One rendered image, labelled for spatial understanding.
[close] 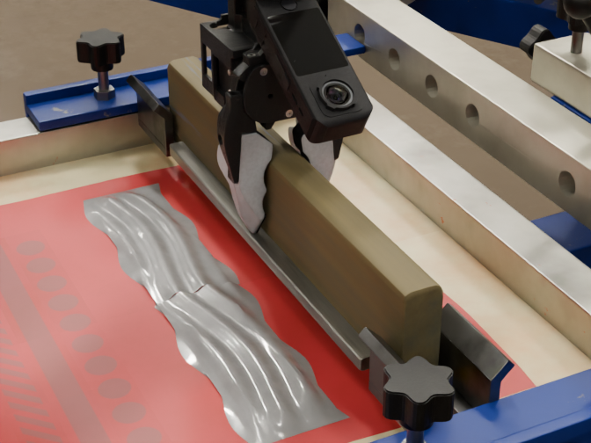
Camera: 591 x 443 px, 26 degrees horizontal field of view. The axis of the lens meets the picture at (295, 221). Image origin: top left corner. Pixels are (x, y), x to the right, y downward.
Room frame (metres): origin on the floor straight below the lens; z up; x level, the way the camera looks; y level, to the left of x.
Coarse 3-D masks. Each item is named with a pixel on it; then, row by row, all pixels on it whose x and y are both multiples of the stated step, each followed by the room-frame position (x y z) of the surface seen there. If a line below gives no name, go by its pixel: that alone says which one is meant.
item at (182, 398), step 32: (256, 288) 0.83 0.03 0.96; (128, 320) 0.78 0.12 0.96; (160, 320) 0.78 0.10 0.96; (288, 320) 0.78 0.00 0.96; (128, 352) 0.74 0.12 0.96; (160, 352) 0.74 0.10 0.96; (320, 352) 0.74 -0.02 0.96; (160, 384) 0.71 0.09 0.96; (192, 384) 0.71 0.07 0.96; (320, 384) 0.71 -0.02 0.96; (352, 384) 0.71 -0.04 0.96; (512, 384) 0.71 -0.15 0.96; (160, 416) 0.67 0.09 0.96; (192, 416) 0.67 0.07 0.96; (224, 416) 0.67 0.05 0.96; (352, 416) 0.67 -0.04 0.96
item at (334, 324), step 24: (192, 168) 0.95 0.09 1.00; (216, 192) 0.91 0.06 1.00; (264, 240) 0.83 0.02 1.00; (288, 264) 0.80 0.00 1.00; (288, 288) 0.78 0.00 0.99; (312, 288) 0.77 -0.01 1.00; (312, 312) 0.74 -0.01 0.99; (336, 312) 0.74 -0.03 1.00; (336, 336) 0.71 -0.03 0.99; (360, 360) 0.68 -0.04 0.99
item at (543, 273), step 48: (0, 144) 1.01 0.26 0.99; (48, 144) 1.03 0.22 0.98; (96, 144) 1.05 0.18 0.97; (144, 144) 1.07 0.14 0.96; (384, 144) 1.00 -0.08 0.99; (432, 144) 1.00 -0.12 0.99; (432, 192) 0.93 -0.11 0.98; (480, 192) 0.91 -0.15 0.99; (480, 240) 0.86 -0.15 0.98; (528, 240) 0.84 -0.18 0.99; (528, 288) 0.81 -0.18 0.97; (576, 288) 0.77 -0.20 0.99; (576, 336) 0.75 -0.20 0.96
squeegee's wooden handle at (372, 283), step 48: (192, 96) 0.97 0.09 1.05; (192, 144) 0.98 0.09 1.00; (288, 144) 0.87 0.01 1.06; (288, 192) 0.81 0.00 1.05; (336, 192) 0.79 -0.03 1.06; (288, 240) 0.81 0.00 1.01; (336, 240) 0.74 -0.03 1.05; (384, 240) 0.73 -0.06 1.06; (336, 288) 0.74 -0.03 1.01; (384, 288) 0.68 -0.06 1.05; (432, 288) 0.67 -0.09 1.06; (384, 336) 0.68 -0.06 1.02; (432, 336) 0.67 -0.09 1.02
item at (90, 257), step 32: (64, 192) 0.98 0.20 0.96; (96, 192) 0.98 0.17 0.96; (192, 192) 0.98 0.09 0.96; (0, 224) 0.92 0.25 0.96; (32, 224) 0.92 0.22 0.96; (64, 224) 0.92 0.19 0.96; (224, 224) 0.92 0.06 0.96; (64, 256) 0.87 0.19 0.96; (96, 256) 0.87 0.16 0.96; (224, 256) 0.87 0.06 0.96; (256, 256) 0.87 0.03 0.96; (96, 288) 0.83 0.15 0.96; (128, 288) 0.83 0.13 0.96
